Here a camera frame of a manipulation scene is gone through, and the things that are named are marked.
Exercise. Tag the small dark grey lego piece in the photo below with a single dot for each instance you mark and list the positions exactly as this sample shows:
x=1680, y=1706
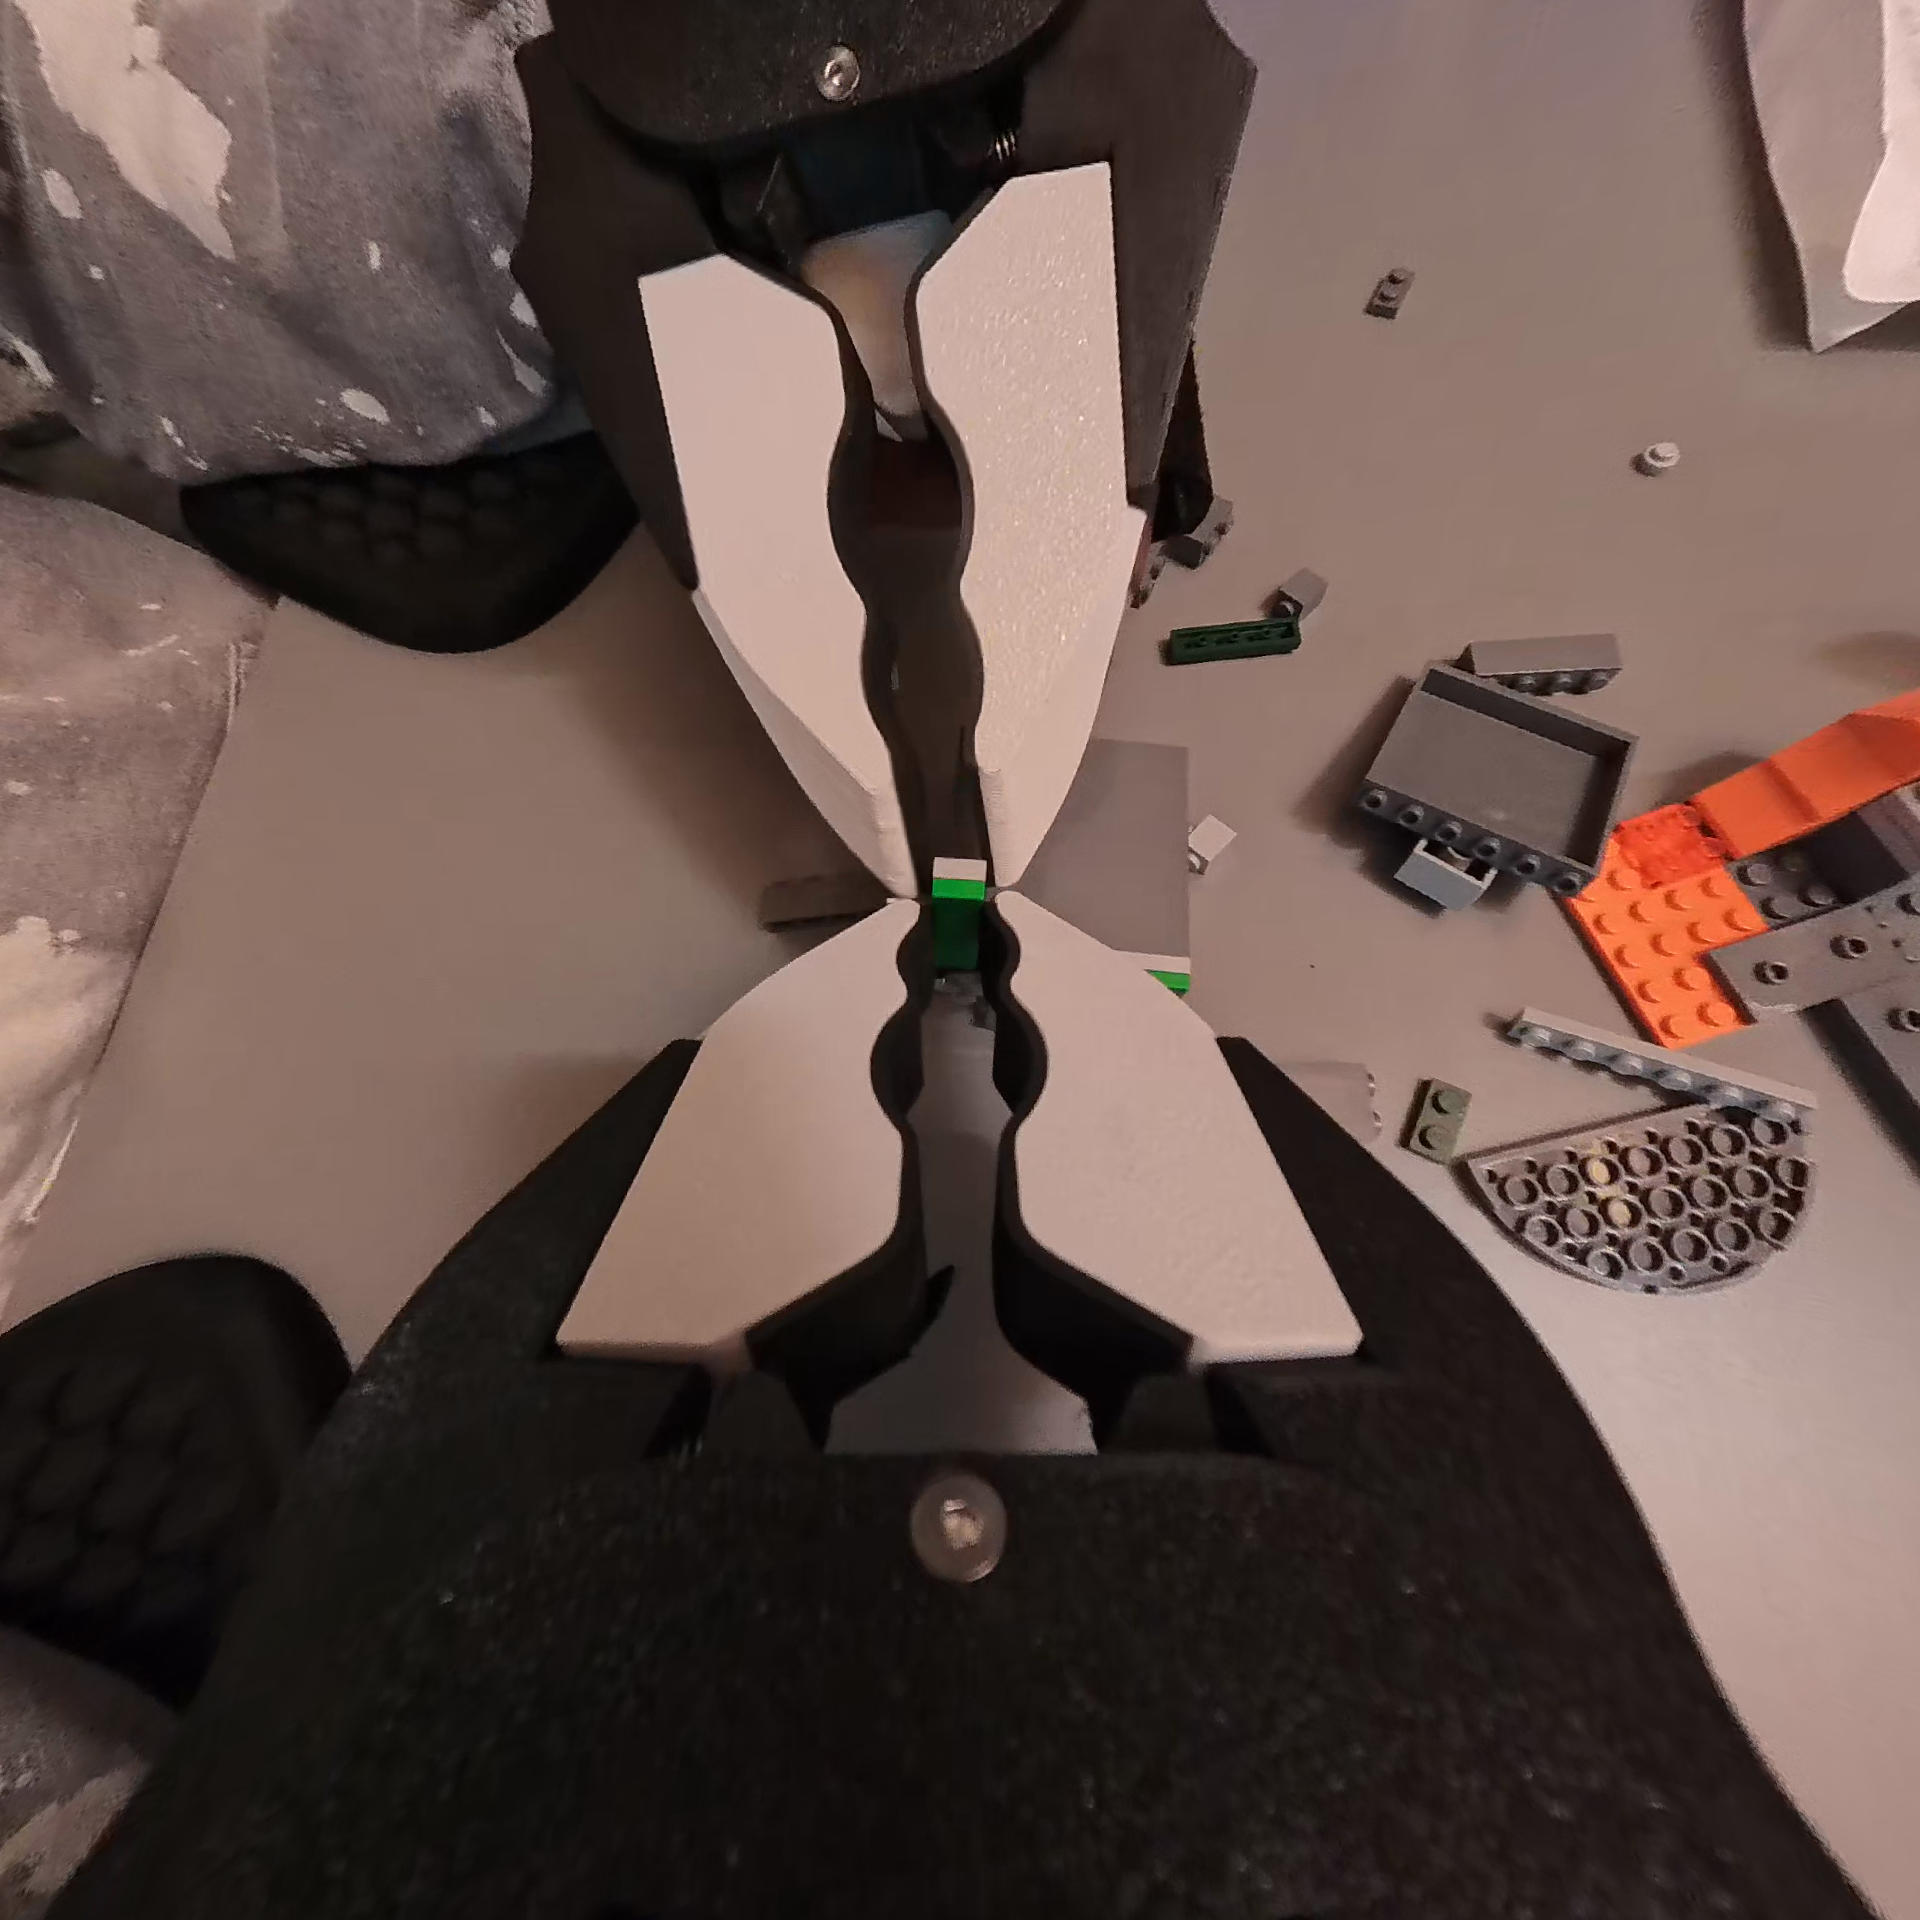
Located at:
x=1386, y=291

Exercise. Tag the small grey lego cube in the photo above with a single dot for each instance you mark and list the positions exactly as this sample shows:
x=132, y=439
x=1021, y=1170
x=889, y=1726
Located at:
x=1208, y=849

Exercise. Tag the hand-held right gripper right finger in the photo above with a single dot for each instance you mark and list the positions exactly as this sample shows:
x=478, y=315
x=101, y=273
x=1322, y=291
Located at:
x=1185, y=1201

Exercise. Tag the dark grey half-round lego plate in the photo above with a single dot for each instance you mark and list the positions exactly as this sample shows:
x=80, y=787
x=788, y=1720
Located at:
x=1644, y=1201

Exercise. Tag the dark grey lego window frame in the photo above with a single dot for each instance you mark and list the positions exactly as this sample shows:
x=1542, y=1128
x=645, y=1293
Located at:
x=1497, y=776

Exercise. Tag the orange lego slope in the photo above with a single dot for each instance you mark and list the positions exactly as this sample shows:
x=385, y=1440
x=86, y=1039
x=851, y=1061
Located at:
x=1816, y=771

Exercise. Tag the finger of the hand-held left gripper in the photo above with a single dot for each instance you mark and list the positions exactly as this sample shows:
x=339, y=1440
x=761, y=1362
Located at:
x=1051, y=449
x=746, y=449

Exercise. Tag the orange lego plate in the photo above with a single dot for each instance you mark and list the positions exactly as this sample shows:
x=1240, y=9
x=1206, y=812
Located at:
x=1668, y=928

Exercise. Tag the white printed paper bag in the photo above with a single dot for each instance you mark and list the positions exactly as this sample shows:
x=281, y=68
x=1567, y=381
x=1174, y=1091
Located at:
x=1843, y=152

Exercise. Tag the dark green holed lego plate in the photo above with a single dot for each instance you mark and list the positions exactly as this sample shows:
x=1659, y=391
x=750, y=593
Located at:
x=1240, y=641

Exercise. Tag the small dark green lego piece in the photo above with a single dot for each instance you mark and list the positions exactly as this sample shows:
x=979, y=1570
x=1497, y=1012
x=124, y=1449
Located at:
x=1441, y=1114

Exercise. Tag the person's left forearm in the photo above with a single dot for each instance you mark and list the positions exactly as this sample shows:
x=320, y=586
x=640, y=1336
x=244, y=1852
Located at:
x=272, y=213

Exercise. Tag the grey lego baseplate build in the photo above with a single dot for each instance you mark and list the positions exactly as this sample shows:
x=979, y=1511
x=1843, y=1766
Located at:
x=1839, y=952

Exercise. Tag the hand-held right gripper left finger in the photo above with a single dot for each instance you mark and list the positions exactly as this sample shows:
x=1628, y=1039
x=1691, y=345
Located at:
x=733, y=1201

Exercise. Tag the thin light grey lego plate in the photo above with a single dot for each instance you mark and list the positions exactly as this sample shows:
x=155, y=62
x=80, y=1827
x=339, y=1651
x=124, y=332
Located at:
x=1650, y=1061

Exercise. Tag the small grey green lego assembly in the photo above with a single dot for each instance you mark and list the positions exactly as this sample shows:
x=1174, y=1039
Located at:
x=1109, y=857

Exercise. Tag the small light grey lego piece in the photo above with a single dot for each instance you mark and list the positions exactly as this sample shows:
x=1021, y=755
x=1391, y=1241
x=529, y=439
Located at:
x=1445, y=877

